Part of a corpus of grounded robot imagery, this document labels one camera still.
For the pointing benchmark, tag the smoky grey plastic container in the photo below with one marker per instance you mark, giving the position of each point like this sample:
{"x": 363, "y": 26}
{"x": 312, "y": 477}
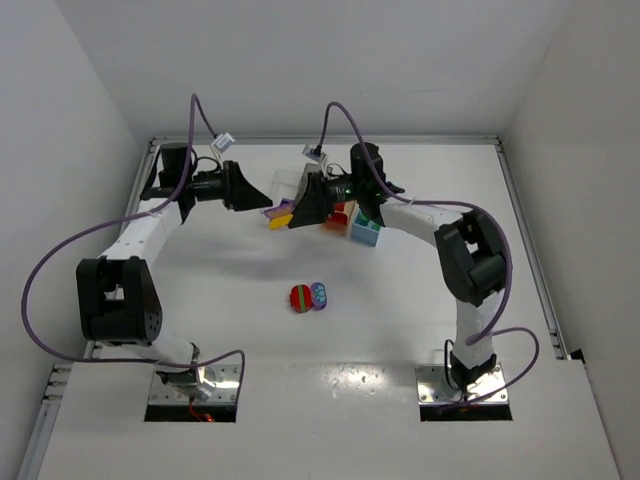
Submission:
{"x": 309, "y": 168}

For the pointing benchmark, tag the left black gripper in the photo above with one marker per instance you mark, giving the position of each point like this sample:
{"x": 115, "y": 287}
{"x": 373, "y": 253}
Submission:
{"x": 230, "y": 185}

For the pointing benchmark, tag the green square lego brick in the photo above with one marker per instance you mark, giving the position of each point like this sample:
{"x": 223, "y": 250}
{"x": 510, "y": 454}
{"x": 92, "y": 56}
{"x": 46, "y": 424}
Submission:
{"x": 362, "y": 220}

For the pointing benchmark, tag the orange translucent plastic container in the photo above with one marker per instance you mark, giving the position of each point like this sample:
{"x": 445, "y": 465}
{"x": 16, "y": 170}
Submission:
{"x": 349, "y": 210}

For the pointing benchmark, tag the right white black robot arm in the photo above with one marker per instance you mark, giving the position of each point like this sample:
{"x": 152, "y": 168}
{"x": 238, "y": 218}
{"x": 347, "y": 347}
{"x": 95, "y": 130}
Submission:
{"x": 472, "y": 249}

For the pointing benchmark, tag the yellow curved lego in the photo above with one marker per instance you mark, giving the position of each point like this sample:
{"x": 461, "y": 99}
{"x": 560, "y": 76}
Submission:
{"x": 279, "y": 222}

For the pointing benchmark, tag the blue plastic container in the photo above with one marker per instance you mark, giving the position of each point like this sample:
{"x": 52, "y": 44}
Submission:
{"x": 365, "y": 235}

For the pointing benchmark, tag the metal base plate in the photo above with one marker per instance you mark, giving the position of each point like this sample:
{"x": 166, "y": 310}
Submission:
{"x": 433, "y": 390}
{"x": 192, "y": 387}

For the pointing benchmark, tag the red sloped lego brick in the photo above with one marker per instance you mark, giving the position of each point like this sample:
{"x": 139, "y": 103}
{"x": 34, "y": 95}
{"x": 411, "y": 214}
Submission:
{"x": 337, "y": 221}

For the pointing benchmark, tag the purple striped oval lego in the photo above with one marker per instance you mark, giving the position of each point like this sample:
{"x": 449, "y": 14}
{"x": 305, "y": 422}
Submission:
{"x": 277, "y": 211}

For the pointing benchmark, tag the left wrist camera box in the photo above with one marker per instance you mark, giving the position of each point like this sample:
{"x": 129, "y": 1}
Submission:
{"x": 222, "y": 142}

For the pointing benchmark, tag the purple flower print lego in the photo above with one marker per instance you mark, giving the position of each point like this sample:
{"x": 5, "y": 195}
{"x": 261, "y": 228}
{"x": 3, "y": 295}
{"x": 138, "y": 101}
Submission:
{"x": 318, "y": 296}

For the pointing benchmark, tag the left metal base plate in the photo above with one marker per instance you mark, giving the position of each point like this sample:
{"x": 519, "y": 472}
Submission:
{"x": 192, "y": 387}

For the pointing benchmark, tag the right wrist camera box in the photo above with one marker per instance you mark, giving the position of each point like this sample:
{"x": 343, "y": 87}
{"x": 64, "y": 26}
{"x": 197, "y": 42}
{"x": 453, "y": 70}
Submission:
{"x": 316, "y": 154}

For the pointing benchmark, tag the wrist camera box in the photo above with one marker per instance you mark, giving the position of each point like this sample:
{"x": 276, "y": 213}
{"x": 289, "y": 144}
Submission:
{"x": 316, "y": 154}
{"x": 222, "y": 142}

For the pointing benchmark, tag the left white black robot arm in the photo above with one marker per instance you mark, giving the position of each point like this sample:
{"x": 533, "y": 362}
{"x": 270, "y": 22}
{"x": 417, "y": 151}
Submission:
{"x": 118, "y": 302}

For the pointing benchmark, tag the clear plastic container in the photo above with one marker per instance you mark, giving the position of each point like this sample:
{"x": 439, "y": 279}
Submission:
{"x": 284, "y": 185}

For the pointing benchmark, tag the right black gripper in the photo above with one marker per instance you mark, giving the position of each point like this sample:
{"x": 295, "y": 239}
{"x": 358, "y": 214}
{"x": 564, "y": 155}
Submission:
{"x": 316, "y": 191}

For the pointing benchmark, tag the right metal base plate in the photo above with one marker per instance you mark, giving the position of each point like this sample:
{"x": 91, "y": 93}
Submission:
{"x": 433, "y": 390}

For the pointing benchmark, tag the red round striped lego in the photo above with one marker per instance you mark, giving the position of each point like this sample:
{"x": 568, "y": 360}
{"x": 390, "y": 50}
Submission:
{"x": 301, "y": 298}

